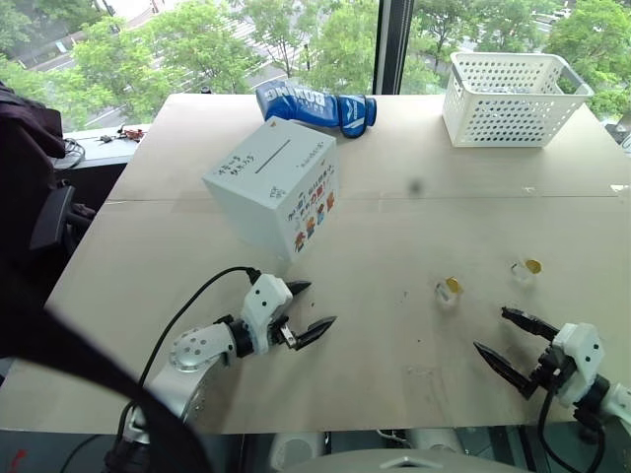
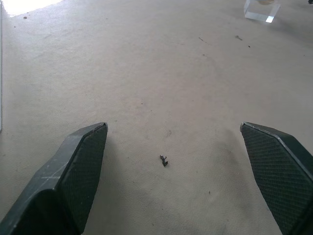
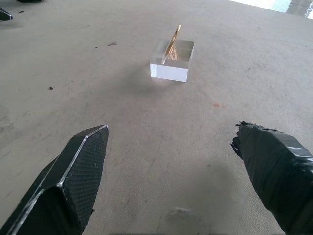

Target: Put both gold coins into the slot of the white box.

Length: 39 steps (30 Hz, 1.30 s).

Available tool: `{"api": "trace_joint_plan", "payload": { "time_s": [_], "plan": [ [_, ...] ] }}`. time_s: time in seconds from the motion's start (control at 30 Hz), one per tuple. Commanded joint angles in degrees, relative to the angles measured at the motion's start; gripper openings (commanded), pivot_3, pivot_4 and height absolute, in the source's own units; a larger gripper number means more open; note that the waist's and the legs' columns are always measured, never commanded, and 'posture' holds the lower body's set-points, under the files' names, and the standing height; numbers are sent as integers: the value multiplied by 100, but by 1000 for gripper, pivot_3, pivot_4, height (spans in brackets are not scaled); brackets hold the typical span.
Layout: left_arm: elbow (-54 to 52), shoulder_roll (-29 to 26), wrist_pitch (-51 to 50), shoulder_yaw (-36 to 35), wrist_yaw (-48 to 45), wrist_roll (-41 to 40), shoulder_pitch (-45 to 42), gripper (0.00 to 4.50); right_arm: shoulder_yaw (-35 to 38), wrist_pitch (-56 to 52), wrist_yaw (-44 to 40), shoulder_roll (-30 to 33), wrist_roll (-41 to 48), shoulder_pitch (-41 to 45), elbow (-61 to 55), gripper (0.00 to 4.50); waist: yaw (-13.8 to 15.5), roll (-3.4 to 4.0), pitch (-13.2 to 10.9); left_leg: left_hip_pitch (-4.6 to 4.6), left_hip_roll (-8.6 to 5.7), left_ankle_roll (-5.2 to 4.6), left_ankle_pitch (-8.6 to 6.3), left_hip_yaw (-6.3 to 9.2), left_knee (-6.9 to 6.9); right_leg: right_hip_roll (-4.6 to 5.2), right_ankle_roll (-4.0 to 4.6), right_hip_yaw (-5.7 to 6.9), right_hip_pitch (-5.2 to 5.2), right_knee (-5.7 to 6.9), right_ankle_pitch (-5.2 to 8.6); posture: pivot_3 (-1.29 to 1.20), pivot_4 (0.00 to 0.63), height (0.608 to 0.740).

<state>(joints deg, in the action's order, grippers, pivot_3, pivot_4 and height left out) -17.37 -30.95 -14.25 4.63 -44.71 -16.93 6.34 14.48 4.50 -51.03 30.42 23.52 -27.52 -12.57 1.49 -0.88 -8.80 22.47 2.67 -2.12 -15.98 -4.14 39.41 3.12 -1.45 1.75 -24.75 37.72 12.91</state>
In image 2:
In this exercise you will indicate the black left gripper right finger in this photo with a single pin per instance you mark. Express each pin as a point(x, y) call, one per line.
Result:
point(281, 171)

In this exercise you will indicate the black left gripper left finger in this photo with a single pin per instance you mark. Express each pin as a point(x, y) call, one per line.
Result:
point(61, 186)

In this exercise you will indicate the small black metal clip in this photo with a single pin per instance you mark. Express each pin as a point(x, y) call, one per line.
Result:
point(164, 160)

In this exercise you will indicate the clear acrylic block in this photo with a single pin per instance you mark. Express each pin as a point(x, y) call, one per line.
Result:
point(261, 11)

